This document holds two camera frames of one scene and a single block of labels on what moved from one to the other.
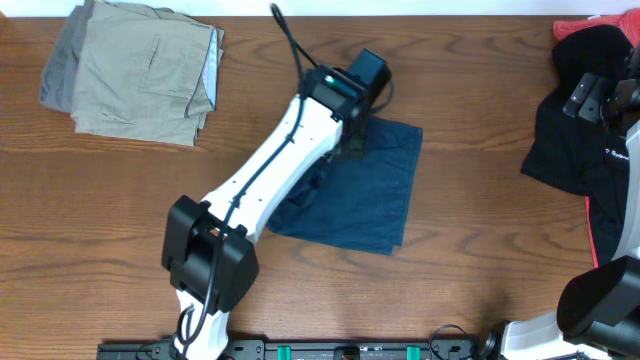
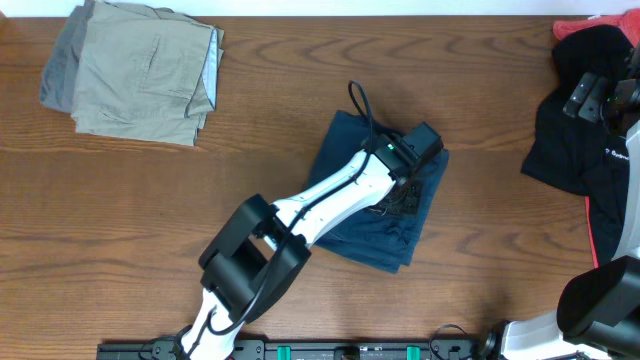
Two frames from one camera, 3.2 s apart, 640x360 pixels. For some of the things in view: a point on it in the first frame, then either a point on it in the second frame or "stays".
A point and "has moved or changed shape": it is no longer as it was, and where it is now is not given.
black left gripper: (360, 149) → (416, 196)
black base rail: (313, 349) stays
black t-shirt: (580, 156) stays
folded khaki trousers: (145, 73) stays
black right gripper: (589, 99) stays
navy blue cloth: (360, 203) has moved or changed shape
